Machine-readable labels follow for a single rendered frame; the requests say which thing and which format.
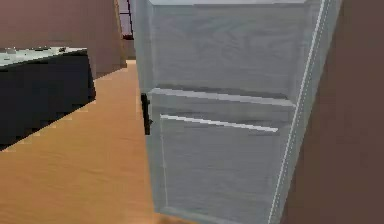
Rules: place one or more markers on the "grey panelled room door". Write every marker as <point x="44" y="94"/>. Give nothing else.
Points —
<point x="220" y="66"/>

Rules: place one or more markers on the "small dark item on counter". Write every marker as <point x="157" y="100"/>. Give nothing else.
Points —
<point x="62" y="49"/>

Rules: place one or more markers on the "black counter with pale top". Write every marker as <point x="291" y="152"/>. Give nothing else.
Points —
<point x="40" y="96"/>

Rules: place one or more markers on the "small grey item on counter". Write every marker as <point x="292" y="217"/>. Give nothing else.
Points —
<point x="10" y="51"/>

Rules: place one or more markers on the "window with dark frame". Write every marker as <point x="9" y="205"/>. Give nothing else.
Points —
<point x="126" y="16"/>

